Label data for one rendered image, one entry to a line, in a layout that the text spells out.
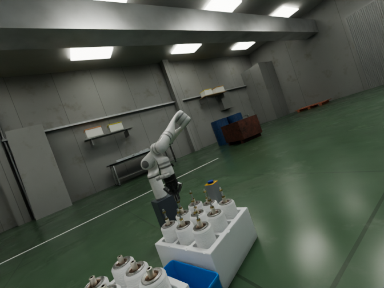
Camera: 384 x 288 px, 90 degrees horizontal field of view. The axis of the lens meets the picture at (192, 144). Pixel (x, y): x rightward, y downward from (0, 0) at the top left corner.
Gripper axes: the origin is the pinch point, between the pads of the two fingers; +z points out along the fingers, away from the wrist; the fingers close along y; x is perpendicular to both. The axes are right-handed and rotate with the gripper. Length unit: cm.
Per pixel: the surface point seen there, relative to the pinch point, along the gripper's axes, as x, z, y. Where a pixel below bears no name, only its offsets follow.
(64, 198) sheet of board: -260, 9, 515
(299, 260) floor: 12, 35, -54
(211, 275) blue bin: 30.7, 24.8, -21.6
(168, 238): 16.0, 14.9, 3.1
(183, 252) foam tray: 23.2, 19.0, -7.2
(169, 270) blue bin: 25.0, 26.0, 2.4
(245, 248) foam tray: 6.2, 31.7, -31.1
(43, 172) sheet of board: -249, -80, 541
